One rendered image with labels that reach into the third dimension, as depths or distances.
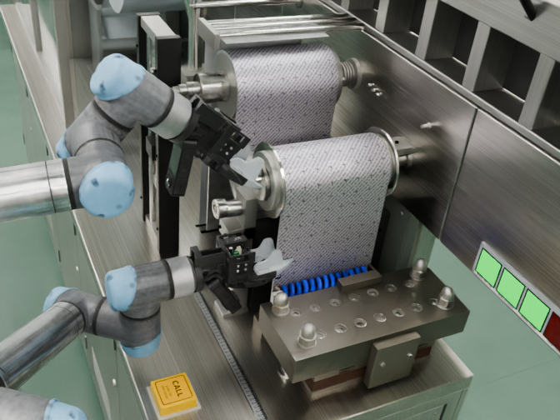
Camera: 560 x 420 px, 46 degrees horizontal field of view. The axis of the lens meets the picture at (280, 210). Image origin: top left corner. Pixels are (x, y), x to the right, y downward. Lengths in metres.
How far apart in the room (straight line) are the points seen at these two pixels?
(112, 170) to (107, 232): 0.78
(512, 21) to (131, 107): 0.63
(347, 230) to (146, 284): 0.43
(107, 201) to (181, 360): 0.53
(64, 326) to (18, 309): 1.66
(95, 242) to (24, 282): 1.35
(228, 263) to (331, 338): 0.24
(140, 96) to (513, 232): 0.67
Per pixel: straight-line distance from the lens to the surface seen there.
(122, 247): 1.66
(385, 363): 1.33
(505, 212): 1.23
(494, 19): 1.22
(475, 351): 2.88
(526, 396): 2.80
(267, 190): 1.24
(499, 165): 1.22
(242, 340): 1.43
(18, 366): 1.11
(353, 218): 1.35
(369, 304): 1.36
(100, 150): 0.99
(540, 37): 1.14
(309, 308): 1.32
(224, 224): 1.34
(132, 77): 1.03
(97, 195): 0.94
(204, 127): 1.13
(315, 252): 1.35
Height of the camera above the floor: 1.92
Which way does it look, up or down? 34 degrees down
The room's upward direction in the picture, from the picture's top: 7 degrees clockwise
